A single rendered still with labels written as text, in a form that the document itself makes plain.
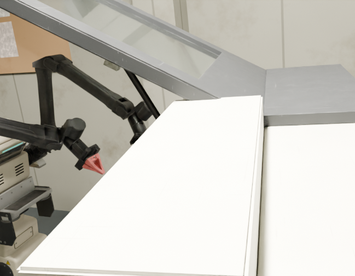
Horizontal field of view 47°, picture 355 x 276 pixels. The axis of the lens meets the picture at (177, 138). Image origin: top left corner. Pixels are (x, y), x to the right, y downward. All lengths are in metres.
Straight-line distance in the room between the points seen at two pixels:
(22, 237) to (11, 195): 0.23
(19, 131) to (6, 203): 0.51
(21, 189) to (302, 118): 1.34
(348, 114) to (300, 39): 1.93
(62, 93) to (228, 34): 1.57
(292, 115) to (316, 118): 0.06
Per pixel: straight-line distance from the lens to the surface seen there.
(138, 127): 1.68
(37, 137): 1.52
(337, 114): 1.04
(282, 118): 1.03
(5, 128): 1.49
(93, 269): 0.41
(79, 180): 3.98
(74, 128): 1.51
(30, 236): 2.12
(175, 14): 2.90
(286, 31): 2.94
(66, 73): 1.85
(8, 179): 1.96
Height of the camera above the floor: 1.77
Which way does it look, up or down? 17 degrees down
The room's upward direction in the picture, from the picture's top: 6 degrees counter-clockwise
